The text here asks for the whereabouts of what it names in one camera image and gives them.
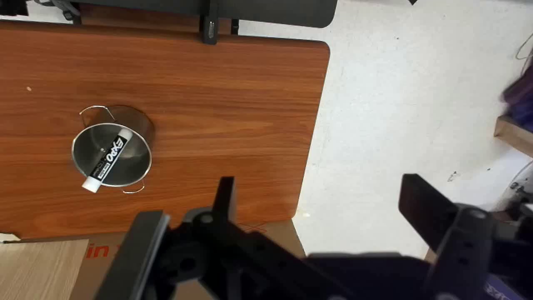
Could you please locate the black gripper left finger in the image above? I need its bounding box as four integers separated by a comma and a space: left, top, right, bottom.
165, 175, 357, 300

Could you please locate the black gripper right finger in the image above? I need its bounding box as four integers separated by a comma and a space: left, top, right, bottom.
398, 173, 497, 300

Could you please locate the black Expo marker white cap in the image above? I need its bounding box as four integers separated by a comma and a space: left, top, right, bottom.
80, 125, 130, 195

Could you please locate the small steel pot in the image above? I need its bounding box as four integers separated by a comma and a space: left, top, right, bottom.
70, 103, 157, 197

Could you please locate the wooden shelf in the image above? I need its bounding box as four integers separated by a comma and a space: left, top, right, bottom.
493, 115, 533, 160

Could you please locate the purple object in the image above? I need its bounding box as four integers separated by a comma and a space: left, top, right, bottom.
502, 72, 533, 132

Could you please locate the cardboard box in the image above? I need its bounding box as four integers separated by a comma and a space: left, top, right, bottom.
0, 238, 90, 300

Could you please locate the black orange bar clamp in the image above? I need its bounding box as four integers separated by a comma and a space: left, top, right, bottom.
199, 0, 240, 47

